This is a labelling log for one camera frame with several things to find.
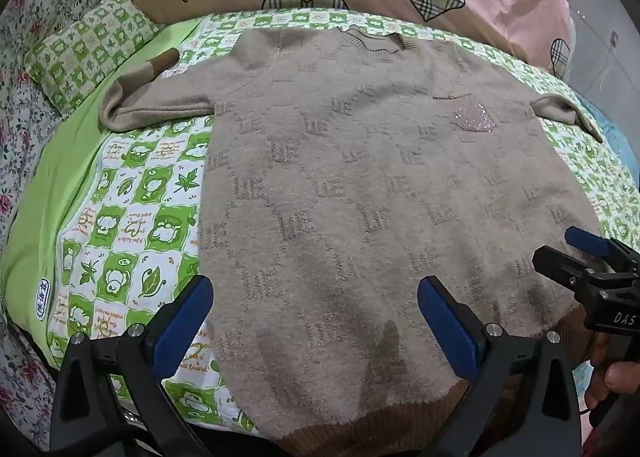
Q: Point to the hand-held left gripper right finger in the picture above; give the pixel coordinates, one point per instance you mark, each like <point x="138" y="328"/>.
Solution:
<point x="445" y="322"/>

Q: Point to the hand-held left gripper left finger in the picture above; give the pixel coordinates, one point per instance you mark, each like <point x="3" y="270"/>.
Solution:
<point x="185" y="322"/>

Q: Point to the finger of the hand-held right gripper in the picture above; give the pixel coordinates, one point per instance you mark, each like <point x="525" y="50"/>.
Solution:
<point x="586" y="239"/>
<point x="562" y="267"/>

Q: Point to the beige knit sweater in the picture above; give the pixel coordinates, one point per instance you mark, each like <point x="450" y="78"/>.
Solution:
<point x="350" y="217"/>

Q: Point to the person's right hand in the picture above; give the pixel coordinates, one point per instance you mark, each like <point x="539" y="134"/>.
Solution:
<point x="612" y="379"/>

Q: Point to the light blue cloth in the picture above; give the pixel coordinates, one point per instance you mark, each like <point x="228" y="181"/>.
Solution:
<point x="610" y="132"/>

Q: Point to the green patterned bedsheet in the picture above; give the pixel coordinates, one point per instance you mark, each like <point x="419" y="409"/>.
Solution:
<point x="135" y="217"/>

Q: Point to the green patterned pillow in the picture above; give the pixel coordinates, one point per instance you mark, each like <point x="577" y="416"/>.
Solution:
<point x="82" y="52"/>

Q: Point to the floral bed cover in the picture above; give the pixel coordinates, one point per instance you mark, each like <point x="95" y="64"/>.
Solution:
<point x="30" y="62"/>

